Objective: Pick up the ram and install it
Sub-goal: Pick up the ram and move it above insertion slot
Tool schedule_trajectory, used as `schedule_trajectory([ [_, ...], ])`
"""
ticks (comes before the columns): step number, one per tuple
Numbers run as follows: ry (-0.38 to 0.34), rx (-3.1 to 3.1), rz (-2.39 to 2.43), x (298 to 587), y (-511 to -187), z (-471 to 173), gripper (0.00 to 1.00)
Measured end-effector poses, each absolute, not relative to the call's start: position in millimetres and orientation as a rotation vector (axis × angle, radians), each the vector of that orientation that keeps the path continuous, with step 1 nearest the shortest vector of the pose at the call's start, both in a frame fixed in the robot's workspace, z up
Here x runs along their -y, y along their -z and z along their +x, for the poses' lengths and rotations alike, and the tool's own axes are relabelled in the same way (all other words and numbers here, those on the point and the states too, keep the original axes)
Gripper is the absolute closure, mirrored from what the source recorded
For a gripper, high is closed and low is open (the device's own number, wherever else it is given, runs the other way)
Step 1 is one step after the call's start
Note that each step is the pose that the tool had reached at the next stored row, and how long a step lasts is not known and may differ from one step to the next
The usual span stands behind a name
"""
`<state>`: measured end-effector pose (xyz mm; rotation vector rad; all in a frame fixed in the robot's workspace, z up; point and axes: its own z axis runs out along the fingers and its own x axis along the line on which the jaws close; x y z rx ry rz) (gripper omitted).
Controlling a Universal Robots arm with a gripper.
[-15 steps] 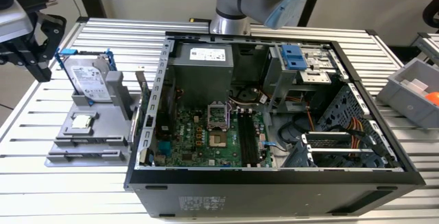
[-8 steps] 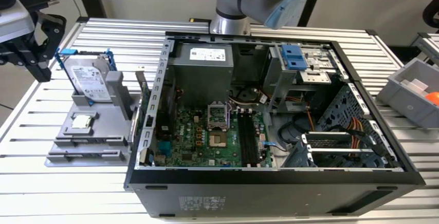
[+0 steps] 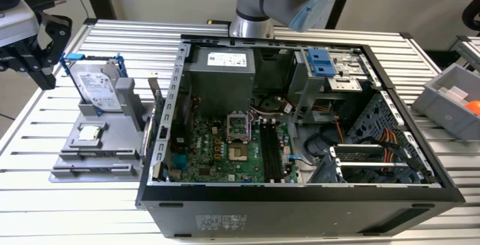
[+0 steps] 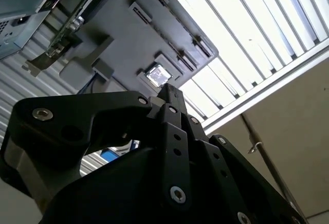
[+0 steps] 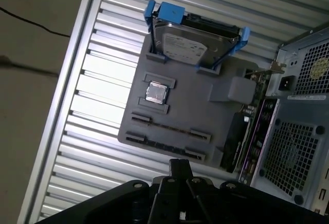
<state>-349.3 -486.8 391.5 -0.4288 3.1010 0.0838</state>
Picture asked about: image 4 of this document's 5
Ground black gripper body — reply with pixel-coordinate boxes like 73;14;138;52
42;147;198;224

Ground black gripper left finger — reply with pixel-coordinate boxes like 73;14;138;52
0;84;193;211

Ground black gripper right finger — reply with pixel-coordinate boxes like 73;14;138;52
176;89;308;224

